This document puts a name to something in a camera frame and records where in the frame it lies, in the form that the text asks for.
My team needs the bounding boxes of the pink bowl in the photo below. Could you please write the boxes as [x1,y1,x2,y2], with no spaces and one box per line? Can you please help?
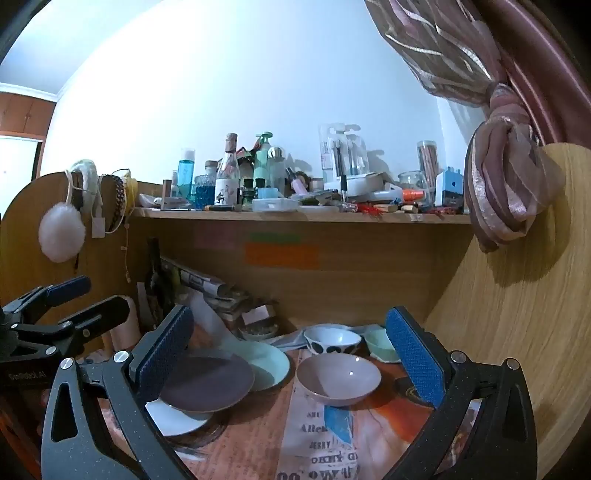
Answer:
[295,355,382,408]

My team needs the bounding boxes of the purple plate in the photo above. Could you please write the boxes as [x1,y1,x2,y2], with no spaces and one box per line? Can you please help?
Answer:
[157,348,256,414]

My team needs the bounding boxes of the white mug with beige handle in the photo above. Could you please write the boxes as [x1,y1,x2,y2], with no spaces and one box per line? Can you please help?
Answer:
[111,295,141,352]

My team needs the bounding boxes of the sheer striped curtain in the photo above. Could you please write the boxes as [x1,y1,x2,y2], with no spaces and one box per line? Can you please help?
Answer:
[365,0,566,254]

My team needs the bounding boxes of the white plate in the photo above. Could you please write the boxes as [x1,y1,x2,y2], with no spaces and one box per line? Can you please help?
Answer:
[145,399,213,438]

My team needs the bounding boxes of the round blue glass bottle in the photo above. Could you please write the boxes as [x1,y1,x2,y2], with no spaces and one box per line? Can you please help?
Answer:
[195,160,218,208]

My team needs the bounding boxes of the tall blue liquid bottle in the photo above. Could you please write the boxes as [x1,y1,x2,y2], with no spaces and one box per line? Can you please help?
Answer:
[178,148,197,204]

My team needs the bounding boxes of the green pump bottle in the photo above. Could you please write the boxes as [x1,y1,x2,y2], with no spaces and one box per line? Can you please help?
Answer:
[253,131,274,190]

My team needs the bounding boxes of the newspaper print tablecloth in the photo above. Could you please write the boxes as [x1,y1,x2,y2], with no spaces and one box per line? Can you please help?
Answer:
[78,323,485,480]

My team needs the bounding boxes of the clear plastic box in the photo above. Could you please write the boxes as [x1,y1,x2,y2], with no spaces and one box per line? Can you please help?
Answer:
[252,198,298,213]

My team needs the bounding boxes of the small bowl of trinkets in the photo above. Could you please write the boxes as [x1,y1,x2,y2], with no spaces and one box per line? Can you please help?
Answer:
[239,323,280,342]

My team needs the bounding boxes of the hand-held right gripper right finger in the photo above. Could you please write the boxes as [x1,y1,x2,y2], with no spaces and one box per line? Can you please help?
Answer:
[383,305,539,480]

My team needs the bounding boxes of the beige cord with clip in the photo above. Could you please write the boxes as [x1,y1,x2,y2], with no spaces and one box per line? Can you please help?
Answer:
[121,203,132,282]

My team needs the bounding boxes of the white card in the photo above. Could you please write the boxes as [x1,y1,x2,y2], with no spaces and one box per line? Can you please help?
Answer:
[242,305,271,326]

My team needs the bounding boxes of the pink satin curtain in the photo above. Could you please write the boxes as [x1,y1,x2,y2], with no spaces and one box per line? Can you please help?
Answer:
[480,0,591,153]

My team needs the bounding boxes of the green sticky note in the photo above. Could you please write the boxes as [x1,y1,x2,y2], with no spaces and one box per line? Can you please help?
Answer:
[249,232,301,243]

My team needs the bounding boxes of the white cardboard box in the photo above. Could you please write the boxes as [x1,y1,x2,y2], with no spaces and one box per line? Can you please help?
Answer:
[323,173,393,195]

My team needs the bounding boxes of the clear blister pack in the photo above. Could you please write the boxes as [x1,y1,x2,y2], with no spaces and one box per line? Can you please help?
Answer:
[318,122,370,183]

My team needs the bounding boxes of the light green bowl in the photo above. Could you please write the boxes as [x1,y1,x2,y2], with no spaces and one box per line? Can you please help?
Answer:
[364,328,400,364]

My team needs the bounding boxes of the white fluffy earmuffs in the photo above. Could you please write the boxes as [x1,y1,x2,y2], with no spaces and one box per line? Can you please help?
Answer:
[38,158,101,264]

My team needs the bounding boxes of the braided patterned headband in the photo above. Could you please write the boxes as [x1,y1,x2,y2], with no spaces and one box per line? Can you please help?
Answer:
[99,174,127,234]

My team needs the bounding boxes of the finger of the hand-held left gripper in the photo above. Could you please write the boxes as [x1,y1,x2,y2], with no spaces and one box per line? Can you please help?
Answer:
[11,295,131,357]
[0,275,92,324]

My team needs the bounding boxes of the clear labelled glass bottle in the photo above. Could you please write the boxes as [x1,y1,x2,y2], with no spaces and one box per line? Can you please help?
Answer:
[215,133,241,207]

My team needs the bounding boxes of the dark wine bottle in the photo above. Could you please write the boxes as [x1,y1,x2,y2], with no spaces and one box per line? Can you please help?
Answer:
[144,237,178,330]

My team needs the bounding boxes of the wooden wardrobe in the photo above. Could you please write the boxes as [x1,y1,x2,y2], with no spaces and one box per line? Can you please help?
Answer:
[0,83,56,139]

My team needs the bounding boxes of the white bowl with black dots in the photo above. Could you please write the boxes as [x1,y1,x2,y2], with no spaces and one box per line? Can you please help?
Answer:
[303,324,362,355]

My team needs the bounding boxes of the wooden desk hutch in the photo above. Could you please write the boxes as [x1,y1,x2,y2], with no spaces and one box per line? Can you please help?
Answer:
[0,142,591,480]

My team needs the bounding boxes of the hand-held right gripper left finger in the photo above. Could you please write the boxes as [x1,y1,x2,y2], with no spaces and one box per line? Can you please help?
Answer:
[41,304,197,480]

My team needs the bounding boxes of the pink sticky note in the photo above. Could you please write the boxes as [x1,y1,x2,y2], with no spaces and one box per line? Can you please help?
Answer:
[194,228,241,252]

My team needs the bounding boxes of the clear tube of pencils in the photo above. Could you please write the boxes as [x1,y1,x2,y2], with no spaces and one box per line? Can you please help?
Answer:
[417,140,438,190]

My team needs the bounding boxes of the glass jar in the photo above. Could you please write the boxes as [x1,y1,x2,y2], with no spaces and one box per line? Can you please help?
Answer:
[398,171,435,206]

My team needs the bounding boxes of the clear bottle with silver cap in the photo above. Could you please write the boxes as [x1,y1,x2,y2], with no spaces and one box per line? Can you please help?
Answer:
[267,146,287,190]

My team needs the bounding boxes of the blue and white pencil sharpener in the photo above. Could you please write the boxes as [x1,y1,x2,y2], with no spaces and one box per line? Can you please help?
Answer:
[435,167,465,207]

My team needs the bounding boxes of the stack of newspapers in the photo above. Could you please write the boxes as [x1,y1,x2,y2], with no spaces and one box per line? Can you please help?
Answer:
[159,256,252,324]

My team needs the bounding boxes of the light green plate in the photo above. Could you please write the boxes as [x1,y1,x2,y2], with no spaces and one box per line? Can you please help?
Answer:
[231,340,291,393]

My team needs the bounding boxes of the grey paper sheet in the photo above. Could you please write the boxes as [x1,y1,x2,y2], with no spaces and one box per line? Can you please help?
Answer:
[185,291,310,349]

